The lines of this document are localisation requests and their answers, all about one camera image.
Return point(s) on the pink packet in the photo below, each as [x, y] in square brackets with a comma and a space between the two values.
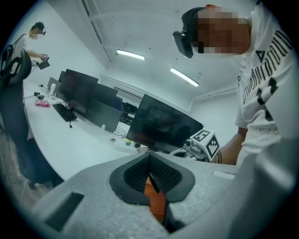
[42, 104]

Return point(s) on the black head-worn camera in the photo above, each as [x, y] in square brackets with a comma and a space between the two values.
[183, 44]

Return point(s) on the orange small tool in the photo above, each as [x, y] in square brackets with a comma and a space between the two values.
[155, 200]

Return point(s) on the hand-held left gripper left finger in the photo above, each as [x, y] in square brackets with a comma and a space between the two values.
[93, 205]

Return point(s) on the person's right forearm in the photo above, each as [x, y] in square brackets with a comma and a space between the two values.
[230, 150]

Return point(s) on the person's head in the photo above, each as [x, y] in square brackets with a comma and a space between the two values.
[217, 28]

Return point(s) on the small yellow blue cup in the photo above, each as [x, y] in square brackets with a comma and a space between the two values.
[128, 142]

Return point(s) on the black office chair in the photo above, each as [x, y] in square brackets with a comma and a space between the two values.
[12, 112]

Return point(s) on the black keyboard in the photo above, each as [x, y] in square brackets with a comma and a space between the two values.
[64, 112]

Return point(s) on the grey laptop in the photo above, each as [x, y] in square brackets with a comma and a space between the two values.
[51, 81]

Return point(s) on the ceiling light bar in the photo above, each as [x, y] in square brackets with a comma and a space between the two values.
[184, 77]
[130, 54]

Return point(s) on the black power adapter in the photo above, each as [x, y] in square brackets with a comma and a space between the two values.
[40, 97]
[36, 93]

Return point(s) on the white cylinder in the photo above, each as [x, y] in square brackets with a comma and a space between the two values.
[53, 89]

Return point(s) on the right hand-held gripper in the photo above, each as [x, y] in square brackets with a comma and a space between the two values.
[208, 142]

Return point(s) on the large black monitor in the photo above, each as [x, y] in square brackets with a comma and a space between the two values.
[161, 123]
[77, 91]

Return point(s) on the grey desk divider panel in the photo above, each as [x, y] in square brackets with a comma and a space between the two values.
[102, 116]

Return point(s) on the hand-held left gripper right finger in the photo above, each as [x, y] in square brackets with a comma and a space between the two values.
[205, 193]

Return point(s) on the white printed t-shirt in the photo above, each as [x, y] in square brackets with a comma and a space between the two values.
[259, 70]

